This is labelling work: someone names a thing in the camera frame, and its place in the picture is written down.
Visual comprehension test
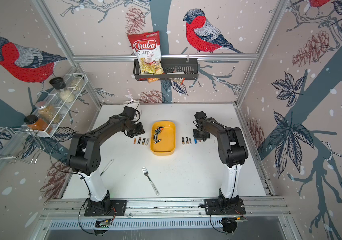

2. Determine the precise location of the silver lid spice jar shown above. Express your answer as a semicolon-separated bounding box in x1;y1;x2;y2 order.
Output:
35;101;61;124

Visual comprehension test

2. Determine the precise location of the wire rack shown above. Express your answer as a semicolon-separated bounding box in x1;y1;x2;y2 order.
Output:
0;127;45;164

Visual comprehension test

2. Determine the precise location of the silver spoon white handle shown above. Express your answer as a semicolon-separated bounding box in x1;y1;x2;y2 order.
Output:
100;159;114;176

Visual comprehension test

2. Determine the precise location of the yellow plastic storage box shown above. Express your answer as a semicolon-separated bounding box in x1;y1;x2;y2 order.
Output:
150;121;176;156

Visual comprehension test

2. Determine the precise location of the black wall basket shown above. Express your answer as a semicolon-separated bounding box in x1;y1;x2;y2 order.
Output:
133;58;199;81

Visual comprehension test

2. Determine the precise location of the silver metal fork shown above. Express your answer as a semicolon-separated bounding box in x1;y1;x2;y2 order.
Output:
141;167;159;196

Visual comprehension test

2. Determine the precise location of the red spice jar black lid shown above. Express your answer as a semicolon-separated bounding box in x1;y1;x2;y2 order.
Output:
24;115;52;133

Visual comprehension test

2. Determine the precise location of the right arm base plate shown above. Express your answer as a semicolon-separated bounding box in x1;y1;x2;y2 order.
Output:
204;198;246;215

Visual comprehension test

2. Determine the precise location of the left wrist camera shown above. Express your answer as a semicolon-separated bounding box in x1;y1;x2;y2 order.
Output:
121;106;136;121

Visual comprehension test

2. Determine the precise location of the white ceramic cup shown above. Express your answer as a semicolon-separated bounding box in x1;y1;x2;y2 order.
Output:
123;101;137;109

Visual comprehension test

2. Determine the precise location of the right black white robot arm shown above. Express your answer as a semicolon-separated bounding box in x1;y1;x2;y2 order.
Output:
194;111;249;215

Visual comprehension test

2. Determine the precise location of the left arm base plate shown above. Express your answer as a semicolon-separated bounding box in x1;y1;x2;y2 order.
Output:
84;199;127;217

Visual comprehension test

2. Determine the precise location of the red cassava chips bag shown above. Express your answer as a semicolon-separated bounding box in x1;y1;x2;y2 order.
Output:
127;31;164;83

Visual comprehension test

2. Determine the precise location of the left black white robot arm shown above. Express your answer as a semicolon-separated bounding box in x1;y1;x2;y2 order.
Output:
67;110;145;216

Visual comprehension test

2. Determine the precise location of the clear acrylic spice rack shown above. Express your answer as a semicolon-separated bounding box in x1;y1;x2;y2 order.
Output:
21;73;88;138

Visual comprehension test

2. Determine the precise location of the small clear spice jar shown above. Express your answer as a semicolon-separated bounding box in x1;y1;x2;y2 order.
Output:
70;75;84;91

